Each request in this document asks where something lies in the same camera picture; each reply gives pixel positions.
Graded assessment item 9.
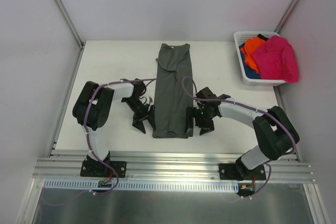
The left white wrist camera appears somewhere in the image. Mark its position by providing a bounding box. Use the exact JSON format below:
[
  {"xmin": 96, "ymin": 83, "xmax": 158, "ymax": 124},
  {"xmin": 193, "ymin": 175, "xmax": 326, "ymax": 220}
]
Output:
[{"xmin": 148, "ymin": 97, "xmax": 154, "ymax": 105}]

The white slotted cable duct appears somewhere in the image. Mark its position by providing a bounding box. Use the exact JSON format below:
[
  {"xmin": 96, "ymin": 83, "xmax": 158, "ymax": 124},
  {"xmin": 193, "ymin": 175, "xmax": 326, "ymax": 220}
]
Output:
[{"xmin": 44, "ymin": 179, "xmax": 238, "ymax": 193}]

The orange t shirt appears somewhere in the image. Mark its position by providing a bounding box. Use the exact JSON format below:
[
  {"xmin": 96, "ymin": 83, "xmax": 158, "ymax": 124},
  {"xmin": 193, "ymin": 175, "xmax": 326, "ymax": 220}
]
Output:
[{"xmin": 240, "ymin": 36, "xmax": 266, "ymax": 73}]

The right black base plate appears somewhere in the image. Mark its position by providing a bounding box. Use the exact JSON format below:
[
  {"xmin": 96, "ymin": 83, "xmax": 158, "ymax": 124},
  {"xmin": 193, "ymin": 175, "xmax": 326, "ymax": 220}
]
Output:
[{"xmin": 218, "ymin": 163, "xmax": 266, "ymax": 181}]

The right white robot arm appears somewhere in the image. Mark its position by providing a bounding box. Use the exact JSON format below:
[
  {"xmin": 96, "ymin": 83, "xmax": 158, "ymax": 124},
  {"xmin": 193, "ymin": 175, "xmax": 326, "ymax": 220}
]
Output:
[{"xmin": 185, "ymin": 87, "xmax": 300, "ymax": 181}]

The left aluminium corner post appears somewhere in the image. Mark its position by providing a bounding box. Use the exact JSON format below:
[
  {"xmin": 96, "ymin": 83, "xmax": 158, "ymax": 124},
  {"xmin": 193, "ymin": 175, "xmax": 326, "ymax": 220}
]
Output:
[{"xmin": 53, "ymin": 0, "xmax": 85, "ymax": 48}]

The pink t shirt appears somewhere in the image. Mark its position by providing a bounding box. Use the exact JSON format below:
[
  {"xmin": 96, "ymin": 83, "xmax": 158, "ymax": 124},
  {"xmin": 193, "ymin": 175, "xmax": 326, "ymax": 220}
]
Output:
[{"xmin": 252, "ymin": 35, "xmax": 299, "ymax": 83}]

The blue t shirt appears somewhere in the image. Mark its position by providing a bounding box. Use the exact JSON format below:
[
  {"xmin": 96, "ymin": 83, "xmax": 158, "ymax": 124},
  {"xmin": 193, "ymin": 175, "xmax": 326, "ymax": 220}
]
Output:
[{"xmin": 240, "ymin": 52, "xmax": 261, "ymax": 79}]

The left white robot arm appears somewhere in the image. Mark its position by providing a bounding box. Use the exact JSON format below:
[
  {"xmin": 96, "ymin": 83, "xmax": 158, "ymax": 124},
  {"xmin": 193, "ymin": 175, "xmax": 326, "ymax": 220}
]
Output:
[{"xmin": 72, "ymin": 79, "xmax": 158, "ymax": 176}]

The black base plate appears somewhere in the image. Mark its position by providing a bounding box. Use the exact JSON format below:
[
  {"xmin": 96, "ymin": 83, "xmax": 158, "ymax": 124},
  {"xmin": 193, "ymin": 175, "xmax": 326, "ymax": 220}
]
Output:
[
  {"xmin": 218, "ymin": 163, "xmax": 266, "ymax": 181},
  {"xmin": 80, "ymin": 159, "xmax": 127, "ymax": 178}
]

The right aluminium corner post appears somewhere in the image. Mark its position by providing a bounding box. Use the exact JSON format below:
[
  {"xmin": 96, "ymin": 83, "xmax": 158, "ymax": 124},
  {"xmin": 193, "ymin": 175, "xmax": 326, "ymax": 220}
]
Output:
[{"xmin": 274, "ymin": 0, "xmax": 300, "ymax": 34}]

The aluminium corner post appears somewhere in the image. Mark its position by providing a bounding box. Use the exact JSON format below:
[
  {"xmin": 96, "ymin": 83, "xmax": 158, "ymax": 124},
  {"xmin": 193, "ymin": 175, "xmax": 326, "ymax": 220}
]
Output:
[
  {"xmin": 53, "ymin": 0, "xmax": 85, "ymax": 48},
  {"xmin": 274, "ymin": 0, "xmax": 300, "ymax": 34}
]

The white plastic laundry basket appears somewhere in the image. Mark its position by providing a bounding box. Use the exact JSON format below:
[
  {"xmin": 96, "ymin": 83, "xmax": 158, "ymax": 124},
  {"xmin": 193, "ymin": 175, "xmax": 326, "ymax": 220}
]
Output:
[{"xmin": 234, "ymin": 31, "xmax": 286, "ymax": 87}]

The aluminium mounting rail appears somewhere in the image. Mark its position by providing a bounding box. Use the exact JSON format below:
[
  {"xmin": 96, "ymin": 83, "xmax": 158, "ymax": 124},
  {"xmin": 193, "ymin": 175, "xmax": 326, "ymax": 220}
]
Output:
[{"xmin": 33, "ymin": 150, "xmax": 317, "ymax": 184}]

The grey t shirt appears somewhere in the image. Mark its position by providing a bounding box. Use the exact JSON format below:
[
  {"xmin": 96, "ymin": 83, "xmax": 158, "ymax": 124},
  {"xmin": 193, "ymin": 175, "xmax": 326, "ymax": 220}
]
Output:
[{"xmin": 152, "ymin": 44, "xmax": 194, "ymax": 138}]

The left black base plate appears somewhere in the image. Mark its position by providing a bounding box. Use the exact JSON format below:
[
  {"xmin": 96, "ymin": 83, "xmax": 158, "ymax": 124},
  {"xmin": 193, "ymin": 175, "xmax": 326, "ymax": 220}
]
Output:
[{"xmin": 80, "ymin": 159, "xmax": 127, "ymax": 178}]

